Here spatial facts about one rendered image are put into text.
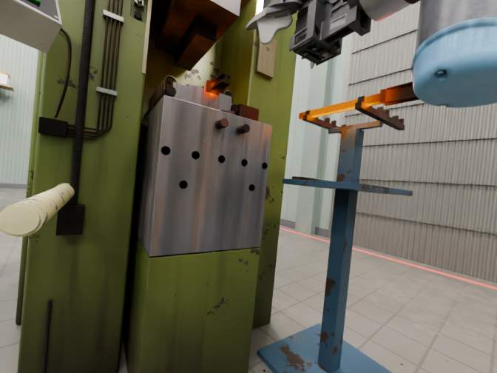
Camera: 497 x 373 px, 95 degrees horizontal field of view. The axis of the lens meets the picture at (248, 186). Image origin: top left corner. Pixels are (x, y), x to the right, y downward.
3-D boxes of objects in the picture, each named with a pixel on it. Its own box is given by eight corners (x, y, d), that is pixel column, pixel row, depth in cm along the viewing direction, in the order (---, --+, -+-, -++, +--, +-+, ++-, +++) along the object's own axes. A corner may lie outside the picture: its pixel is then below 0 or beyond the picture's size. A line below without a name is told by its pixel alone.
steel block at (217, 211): (260, 246, 83) (272, 125, 82) (149, 257, 62) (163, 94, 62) (203, 218, 130) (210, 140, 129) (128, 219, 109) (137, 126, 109)
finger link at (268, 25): (238, 43, 41) (289, 35, 38) (241, 9, 41) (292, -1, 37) (244, 53, 44) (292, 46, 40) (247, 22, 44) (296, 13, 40)
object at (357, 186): (412, 196, 87) (413, 191, 87) (356, 189, 64) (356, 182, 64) (341, 189, 112) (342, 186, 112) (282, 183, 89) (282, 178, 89)
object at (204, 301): (248, 374, 84) (260, 247, 83) (133, 425, 63) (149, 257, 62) (195, 300, 131) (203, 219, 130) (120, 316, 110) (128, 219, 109)
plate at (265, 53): (273, 78, 103) (276, 40, 103) (257, 70, 99) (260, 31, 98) (270, 79, 105) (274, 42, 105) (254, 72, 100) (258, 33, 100)
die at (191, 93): (229, 118, 80) (231, 94, 79) (171, 103, 69) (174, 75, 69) (190, 134, 115) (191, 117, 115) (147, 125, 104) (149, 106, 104)
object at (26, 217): (45, 239, 31) (48, 200, 31) (-11, 241, 28) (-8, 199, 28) (75, 201, 68) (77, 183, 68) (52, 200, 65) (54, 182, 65)
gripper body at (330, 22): (285, 52, 39) (348, 10, 29) (289, 1, 39) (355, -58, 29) (314, 67, 43) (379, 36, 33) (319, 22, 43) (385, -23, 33)
